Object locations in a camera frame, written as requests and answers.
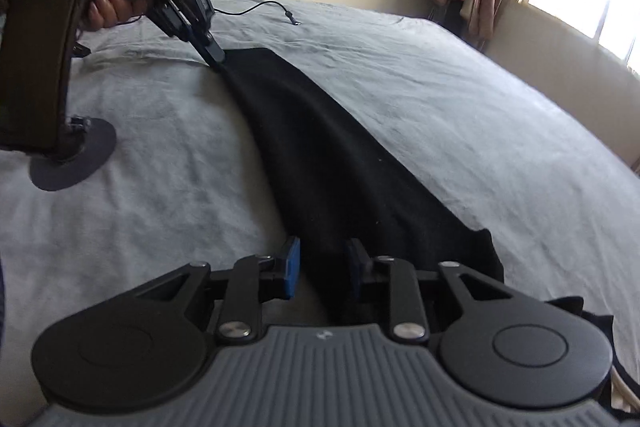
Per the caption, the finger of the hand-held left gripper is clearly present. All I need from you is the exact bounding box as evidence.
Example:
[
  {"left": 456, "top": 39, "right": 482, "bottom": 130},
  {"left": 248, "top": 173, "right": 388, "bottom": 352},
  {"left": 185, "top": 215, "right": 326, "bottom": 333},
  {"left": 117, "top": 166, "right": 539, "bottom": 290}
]
[{"left": 167, "top": 2, "right": 227, "bottom": 70}]

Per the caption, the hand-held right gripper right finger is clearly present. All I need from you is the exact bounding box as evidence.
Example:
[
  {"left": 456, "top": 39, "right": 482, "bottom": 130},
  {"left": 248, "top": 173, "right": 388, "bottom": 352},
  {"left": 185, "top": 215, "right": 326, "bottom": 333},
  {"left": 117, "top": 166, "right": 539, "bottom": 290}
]
[{"left": 347, "top": 238, "right": 541, "bottom": 342}]

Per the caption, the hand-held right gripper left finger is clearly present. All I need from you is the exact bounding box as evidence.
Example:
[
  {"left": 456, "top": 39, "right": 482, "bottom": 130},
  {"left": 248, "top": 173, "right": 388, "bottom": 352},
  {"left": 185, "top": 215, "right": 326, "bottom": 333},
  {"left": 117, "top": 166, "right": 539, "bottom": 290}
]
[{"left": 135, "top": 237, "right": 301, "bottom": 343}]

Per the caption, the cream and black printed sweatshirt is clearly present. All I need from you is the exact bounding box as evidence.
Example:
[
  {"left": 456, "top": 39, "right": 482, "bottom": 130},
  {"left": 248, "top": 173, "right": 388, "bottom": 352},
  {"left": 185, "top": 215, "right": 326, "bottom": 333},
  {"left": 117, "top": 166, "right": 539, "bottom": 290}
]
[{"left": 220, "top": 48, "right": 640, "bottom": 413}]

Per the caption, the black phone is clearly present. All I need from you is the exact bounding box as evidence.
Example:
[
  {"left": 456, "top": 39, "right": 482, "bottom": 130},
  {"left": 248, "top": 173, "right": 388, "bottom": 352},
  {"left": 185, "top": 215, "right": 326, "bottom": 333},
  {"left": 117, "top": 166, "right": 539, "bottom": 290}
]
[{"left": 0, "top": 0, "right": 120, "bottom": 155}]

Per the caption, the grey phone stand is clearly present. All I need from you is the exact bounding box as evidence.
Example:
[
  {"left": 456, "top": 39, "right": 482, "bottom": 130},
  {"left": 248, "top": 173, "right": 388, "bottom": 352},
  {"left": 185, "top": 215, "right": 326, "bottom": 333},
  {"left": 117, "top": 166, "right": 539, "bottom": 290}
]
[{"left": 29, "top": 44, "right": 118, "bottom": 192}]

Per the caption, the grey bed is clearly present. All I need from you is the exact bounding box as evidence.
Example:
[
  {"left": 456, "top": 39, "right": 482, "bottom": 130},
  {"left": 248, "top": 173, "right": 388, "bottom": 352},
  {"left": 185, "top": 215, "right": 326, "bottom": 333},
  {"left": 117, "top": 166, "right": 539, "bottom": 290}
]
[{"left": 0, "top": 0, "right": 640, "bottom": 427}]

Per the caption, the pink hanging garment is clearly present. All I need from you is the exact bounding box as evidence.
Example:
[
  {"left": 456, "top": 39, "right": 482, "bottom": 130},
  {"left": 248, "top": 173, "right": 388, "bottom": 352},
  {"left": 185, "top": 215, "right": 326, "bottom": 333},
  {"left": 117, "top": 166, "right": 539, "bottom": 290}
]
[{"left": 462, "top": 0, "right": 501, "bottom": 52}]

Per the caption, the black cable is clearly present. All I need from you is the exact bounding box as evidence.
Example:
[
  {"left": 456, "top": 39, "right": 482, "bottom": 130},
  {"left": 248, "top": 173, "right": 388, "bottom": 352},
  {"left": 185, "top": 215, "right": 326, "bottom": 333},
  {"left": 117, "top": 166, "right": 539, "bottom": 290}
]
[{"left": 117, "top": 1, "right": 302, "bottom": 28}]

